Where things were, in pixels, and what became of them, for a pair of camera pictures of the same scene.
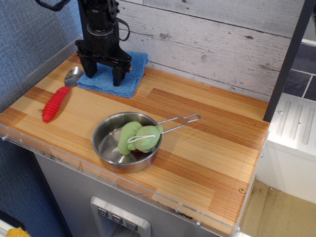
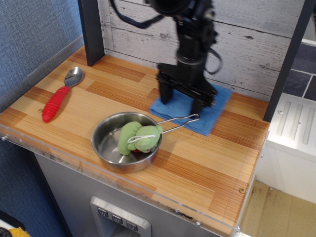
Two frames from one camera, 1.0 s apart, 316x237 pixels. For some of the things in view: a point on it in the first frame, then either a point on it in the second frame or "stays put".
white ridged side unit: [288, 160] stays put
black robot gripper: [102, 42] -> [188, 78]
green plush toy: [134, 136] stays put
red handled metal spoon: [71, 78] stays put
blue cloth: [103, 80] -> [179, 109]
